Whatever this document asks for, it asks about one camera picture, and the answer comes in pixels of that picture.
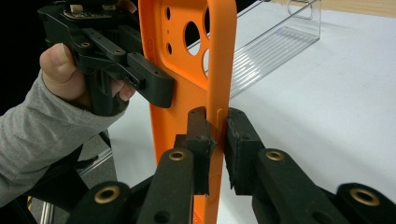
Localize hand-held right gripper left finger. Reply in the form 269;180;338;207
173;106;217;196

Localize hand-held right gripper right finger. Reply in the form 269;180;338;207
223;106;266;196

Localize orange phone case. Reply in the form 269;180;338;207
138;0;238;224

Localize clear plastic container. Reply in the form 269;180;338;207
186;0;322;99

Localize metal floor rail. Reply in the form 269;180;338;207
38;148;114;224

